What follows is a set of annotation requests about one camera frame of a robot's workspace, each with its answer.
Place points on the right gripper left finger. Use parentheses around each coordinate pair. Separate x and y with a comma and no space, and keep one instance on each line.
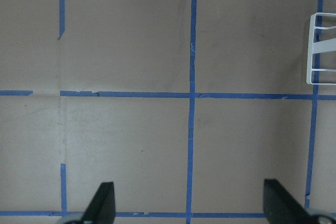
(102,206)

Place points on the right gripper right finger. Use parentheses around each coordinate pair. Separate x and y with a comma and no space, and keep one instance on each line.
(280,207)

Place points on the white wire cup rack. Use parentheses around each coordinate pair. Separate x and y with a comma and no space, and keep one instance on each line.
(318,47)

